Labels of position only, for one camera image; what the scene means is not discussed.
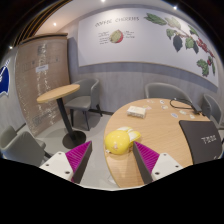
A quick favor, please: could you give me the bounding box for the dark grey mouse pad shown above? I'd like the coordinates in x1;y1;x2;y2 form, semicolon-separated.
178;119;224;165

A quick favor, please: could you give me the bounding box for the small white box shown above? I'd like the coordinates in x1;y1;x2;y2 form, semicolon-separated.
126;105;147;119

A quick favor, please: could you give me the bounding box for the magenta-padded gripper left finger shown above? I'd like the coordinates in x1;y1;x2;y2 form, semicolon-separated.
39;140;94;185

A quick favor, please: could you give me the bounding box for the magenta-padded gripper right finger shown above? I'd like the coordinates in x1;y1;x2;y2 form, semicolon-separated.
132;140;184;185

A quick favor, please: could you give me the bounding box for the black cable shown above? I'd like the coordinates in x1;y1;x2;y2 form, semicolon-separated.
169;97;201;112

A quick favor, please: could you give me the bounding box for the small round wooden table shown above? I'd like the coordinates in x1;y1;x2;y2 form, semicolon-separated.
36;83;87;150

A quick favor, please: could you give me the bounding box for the burlap wall panel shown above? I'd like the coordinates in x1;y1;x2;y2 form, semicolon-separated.
14;33;72;137

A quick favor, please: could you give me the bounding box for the blue wall sign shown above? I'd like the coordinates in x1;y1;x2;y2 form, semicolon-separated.
0;59;12;98

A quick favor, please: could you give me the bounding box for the coffee cherry wall mural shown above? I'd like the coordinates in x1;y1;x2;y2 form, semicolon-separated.
77;7;220;88

